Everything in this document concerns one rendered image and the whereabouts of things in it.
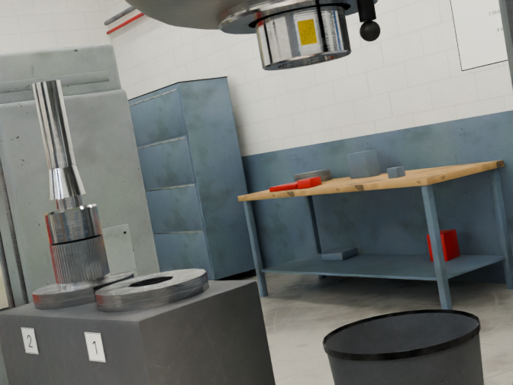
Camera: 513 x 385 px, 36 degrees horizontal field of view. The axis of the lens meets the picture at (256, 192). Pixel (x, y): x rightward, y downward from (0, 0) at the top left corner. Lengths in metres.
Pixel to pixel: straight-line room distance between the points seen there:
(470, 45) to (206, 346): 5.30
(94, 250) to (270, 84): 6.91
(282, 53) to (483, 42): 5.36
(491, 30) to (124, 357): 5.23
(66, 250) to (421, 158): 5.60
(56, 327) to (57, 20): 9.66
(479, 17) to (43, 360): 5.24
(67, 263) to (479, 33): 5.19
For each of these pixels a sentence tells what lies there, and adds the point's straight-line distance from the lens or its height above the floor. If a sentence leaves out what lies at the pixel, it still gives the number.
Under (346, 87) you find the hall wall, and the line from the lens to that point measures 6.76.
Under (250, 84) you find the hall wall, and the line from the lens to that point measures 7.85.
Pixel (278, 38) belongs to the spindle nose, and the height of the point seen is 1.29.
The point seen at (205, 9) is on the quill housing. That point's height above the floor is 1.31.
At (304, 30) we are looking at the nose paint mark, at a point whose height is 1.29.
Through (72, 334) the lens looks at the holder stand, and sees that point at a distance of 0.64.
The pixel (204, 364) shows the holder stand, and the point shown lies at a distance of 0.60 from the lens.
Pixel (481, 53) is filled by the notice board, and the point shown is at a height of 1.62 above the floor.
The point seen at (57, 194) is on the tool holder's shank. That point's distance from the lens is 0.71.
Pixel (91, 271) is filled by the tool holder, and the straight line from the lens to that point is 0.70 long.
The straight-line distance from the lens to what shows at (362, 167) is 6.23.
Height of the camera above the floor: 1.24
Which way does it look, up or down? 3 degrees down
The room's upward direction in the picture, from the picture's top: 10 degrees counter-clockwise
